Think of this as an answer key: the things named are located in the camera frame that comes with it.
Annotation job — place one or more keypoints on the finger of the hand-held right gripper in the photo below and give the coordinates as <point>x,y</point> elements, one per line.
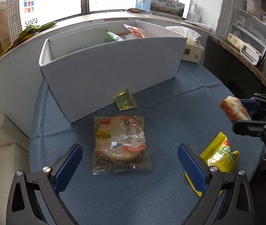
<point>264,99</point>
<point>247,126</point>

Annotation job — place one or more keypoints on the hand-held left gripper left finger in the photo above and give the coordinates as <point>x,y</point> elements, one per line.
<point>68,166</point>

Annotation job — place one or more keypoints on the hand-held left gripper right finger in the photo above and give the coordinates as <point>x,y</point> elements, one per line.
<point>190,166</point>

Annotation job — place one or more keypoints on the red and white snack stick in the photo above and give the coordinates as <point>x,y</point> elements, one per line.
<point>233,109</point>

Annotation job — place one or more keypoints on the yellow snack packet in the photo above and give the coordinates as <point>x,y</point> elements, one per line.
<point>219,154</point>

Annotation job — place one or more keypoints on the clear round pastry packet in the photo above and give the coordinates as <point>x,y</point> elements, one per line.
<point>121,143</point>

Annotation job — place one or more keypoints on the white cardboard box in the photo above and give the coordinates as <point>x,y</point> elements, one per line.
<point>104,75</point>

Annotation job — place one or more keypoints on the green snack packet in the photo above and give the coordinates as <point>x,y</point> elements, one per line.
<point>114,36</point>

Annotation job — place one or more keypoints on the wooden side table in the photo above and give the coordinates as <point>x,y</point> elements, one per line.
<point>240,62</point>

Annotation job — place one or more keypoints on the white desk clock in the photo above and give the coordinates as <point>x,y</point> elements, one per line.
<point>249,54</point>

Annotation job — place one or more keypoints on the blue tablecloth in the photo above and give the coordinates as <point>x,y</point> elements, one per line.
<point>165,121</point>

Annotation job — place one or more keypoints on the clear plastic drawer organizer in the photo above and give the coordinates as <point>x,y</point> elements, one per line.
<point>250,28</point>

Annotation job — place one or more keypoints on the green jelly cup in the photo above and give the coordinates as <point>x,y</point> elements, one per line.
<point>124,100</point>

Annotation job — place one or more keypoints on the beige tissue box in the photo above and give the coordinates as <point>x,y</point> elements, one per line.
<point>191,51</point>

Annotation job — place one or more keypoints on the pink floral box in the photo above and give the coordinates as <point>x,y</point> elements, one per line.
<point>255,8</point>

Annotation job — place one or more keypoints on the white tube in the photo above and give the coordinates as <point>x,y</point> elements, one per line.
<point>202,25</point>

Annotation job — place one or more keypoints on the white plastic bottle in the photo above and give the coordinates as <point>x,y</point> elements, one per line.
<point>194,15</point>

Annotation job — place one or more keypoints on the blue printed tissue box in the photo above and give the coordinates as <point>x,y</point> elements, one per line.
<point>165,5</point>

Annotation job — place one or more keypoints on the pile of green sachets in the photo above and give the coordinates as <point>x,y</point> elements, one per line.
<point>29,31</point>

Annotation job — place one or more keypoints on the brown flat packet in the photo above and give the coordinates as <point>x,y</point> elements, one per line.
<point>135,10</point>

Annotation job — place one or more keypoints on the white dotted shopping bag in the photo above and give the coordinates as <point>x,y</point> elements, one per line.
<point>29,11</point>

